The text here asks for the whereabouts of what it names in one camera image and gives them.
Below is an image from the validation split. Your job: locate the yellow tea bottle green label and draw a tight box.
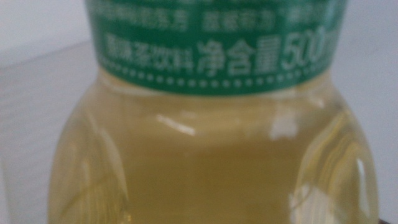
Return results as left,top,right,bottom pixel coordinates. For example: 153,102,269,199
46,0,380,224

